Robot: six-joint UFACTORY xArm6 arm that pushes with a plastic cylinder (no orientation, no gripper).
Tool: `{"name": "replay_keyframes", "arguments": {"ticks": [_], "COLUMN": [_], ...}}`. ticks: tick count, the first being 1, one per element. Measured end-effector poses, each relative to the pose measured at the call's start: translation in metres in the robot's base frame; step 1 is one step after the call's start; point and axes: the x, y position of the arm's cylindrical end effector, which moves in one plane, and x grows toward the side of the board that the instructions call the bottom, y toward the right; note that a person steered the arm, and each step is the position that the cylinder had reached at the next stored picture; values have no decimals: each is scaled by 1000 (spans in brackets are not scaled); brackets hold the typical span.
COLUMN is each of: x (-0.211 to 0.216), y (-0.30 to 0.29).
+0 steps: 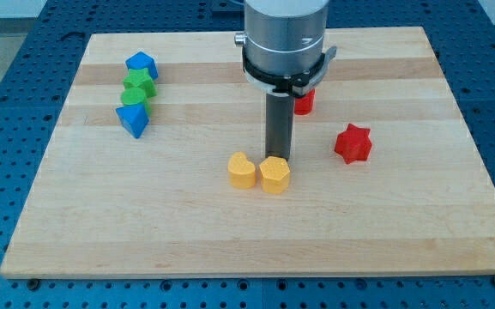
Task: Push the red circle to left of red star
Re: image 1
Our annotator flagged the red circle block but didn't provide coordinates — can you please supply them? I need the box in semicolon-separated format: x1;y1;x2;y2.
294;89;316;115

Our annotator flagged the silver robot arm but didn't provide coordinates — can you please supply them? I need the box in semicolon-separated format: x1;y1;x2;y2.
234;0;336;98

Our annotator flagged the red star block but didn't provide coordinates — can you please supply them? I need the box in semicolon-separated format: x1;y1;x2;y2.
335;124;372;164

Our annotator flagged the green circle block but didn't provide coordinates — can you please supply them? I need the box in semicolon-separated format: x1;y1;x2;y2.
120;88;151;115

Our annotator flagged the green star block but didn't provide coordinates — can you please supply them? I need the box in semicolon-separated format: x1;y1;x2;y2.
123;68;157;98

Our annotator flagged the yellow heart block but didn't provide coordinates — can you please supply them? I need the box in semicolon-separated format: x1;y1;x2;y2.
227;152;257;189

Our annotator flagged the yellow hexagon block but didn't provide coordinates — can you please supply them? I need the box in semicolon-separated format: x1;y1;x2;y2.
259;156;291;194

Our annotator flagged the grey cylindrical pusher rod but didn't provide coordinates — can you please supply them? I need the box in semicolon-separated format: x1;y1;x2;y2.
265;94;295;161

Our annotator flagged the wooden board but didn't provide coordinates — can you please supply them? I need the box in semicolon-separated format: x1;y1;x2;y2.
0;27;495;279

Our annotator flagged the blue triangle block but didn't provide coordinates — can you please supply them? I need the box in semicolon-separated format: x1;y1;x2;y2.
115;104;149;139

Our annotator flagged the blue cube block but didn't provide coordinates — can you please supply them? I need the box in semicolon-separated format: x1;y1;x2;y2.
125;51;159;80

